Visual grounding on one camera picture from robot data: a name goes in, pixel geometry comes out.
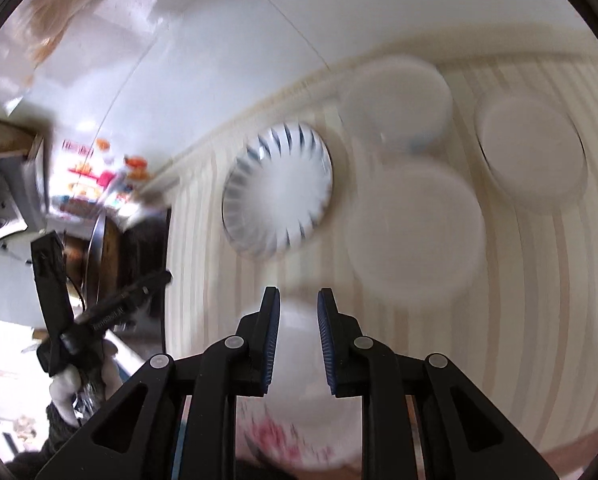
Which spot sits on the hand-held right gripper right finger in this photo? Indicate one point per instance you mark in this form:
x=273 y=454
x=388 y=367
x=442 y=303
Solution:
x=326 y=340

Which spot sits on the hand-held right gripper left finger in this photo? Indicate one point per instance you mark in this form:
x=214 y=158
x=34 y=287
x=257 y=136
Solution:
x=272 y=335

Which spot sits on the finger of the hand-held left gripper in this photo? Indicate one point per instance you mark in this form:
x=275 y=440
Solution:
x=49 y=275
x=129 y=297

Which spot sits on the white bowl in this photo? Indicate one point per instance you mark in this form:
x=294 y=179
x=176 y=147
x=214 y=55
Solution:
x=529 y=155
x=396 y=102
x=414 y=232

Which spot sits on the blue striped white plate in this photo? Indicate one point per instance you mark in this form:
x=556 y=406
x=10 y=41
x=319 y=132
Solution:
x=279 y=190

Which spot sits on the person's left hand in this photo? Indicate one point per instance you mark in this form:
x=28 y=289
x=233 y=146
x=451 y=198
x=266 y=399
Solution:
x=65 y=395

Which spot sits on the dark frying pan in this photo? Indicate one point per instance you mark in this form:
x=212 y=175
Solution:
x=139 y=250

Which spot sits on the striped cat print counter cloth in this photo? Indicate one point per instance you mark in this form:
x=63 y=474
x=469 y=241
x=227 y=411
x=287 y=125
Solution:
x=554 y=285

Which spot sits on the colourful wall stickers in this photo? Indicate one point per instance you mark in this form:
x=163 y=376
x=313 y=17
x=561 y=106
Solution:
x=96 y=170

